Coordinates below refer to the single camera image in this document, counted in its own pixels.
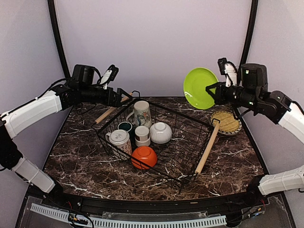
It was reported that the black front rail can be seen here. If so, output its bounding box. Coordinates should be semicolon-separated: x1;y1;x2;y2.
43;193;263;215

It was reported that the grey deer pattern plate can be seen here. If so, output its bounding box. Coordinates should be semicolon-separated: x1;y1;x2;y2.
208;113;243;136

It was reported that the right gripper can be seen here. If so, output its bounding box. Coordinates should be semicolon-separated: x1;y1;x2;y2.
206;80;259;110

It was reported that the white leaf pattern mug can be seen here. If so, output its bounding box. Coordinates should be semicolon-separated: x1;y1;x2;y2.
105;129;133;161

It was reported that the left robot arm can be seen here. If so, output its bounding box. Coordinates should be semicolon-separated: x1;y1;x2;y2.
0;64;133;207

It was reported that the wooden rack handle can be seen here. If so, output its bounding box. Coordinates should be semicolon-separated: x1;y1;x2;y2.
95;92;133;124
195;120;220;174

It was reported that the tall dragon pattern mug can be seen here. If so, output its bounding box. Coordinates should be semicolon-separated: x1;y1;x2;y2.
126;100;152;128

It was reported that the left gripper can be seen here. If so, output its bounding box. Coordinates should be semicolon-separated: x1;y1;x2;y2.
80;85;133;108

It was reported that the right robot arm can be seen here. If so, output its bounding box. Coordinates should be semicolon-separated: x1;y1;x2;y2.
206;58;304;206

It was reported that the yellow woven pattern plate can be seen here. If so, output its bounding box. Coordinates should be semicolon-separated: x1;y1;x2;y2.
210;110;241;132

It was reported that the white ribbed bowl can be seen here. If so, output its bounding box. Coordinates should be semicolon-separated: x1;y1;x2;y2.
150;122;172;144

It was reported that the white brown striped cup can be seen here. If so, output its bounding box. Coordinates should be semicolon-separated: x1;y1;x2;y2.
135;125;151;147

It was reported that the right wooden rack handle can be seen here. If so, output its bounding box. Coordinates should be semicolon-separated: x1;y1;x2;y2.
195;120;220;174

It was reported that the orange bowl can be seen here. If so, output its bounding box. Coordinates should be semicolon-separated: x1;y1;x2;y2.
131;146;157;170

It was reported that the white slotted cable duct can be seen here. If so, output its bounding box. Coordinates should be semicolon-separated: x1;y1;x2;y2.
30;203;227;228

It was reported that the left wooden rack handle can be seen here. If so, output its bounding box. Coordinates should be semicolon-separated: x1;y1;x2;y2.
95;92;133;124

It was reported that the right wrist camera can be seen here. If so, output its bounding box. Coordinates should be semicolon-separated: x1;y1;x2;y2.
218;57;238;87

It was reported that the lime green plate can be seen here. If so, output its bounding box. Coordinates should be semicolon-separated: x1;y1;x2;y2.
183;67;218;110

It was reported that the black wire dish rack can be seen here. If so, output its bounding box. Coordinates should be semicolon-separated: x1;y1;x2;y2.
91;90;214;193

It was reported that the dark green cup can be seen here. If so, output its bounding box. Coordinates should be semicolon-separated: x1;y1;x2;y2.
117;121;133;133

